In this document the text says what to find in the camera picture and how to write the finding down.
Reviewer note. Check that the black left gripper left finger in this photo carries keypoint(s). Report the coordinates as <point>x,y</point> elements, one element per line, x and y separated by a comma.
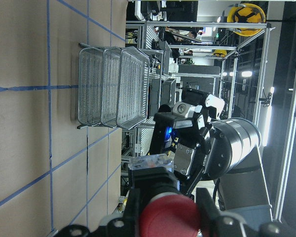
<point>131,214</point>

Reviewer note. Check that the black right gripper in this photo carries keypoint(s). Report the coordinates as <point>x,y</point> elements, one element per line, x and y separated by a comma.
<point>201,154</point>

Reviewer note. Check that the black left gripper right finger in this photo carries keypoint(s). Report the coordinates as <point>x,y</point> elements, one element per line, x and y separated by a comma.
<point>209,214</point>

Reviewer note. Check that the red emergency stop button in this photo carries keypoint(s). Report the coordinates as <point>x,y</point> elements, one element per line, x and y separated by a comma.
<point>163,210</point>

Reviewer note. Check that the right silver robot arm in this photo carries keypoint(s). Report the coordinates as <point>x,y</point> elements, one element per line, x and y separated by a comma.
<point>243,189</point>

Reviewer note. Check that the yellow hard hat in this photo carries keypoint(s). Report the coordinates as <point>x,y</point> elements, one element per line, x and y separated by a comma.
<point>246,13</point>

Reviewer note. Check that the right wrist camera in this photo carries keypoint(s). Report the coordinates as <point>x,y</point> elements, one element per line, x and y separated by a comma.
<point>195,97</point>

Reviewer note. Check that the wire mesh shelf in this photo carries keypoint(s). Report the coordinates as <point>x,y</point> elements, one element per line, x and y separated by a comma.
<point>112,86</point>

